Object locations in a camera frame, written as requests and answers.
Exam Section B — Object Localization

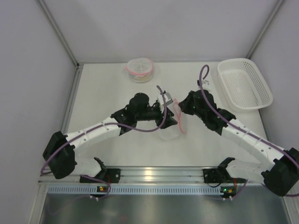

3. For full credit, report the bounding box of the white mesh laundry bag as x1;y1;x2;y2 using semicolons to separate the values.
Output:
125;57;154;83
158;98;187;140

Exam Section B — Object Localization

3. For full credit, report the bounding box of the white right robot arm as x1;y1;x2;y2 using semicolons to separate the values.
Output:
178;90;299;196

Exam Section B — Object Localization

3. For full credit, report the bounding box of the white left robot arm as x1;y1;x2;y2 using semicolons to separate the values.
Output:
43;91;177;180

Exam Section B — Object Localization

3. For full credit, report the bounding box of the white plastic basket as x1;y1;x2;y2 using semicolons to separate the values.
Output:
217;58;273;112

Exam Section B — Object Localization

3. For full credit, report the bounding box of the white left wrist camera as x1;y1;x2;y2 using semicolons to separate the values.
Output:
157;91;173;112

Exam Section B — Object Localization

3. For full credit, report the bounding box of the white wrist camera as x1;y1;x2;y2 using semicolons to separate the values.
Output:
157;91;173;112
197;79;212;91

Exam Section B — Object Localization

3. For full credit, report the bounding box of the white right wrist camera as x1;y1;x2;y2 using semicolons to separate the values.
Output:
197;79;212;91

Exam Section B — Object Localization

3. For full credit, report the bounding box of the aluminium mounting rail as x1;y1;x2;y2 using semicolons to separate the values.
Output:
38;166;267;186

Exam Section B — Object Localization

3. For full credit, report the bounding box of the aluminium frame post left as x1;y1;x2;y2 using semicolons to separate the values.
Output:
37;0;81;70

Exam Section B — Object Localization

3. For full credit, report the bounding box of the aluminium frame post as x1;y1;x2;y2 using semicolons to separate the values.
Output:
245;0;286;59
37;0;81;70

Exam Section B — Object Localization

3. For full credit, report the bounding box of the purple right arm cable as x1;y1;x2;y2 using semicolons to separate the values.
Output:
198;64;299;200

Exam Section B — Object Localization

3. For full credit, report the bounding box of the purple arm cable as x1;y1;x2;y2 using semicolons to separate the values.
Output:
41;85;168;201
198;64;299;200

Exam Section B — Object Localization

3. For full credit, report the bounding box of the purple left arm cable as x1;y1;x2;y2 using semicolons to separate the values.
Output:
41;85;168;201

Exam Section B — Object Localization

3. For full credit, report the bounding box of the white slotted cable duct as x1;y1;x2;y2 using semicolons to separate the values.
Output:
48;185;234;195

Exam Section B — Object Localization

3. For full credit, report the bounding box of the aluminium frame post right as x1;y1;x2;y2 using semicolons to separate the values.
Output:
245;0;286;59

